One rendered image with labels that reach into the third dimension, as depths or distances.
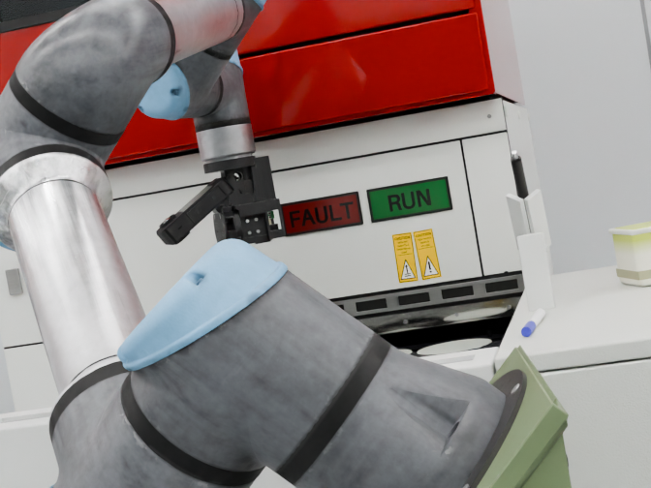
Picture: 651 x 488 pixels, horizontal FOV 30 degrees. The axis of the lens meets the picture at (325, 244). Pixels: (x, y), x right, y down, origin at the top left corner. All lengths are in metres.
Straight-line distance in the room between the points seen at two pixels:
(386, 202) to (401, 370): 0.95
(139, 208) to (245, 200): 0.25
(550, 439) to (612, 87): 2.51
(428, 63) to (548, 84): 1.54
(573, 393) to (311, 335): 0.38
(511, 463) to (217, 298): 0.21
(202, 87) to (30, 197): 0.48
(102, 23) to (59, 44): 0.04
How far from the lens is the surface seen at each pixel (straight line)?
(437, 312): 1.73
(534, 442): 0.72
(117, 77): 1.13
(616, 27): 3.20
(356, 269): 1.75
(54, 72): 1.13
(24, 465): 1.25
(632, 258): 1.44
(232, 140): 1.61
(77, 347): 0.95
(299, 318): 0.78
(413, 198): 1.73
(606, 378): 1.10
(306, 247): 1.76
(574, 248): 3.21
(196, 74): 1.52
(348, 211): 1.74
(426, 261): 1.73
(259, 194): 1.63
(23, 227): 1.09
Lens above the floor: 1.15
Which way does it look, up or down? 3 degrees down
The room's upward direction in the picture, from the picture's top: 10 degrees counter-clockwise
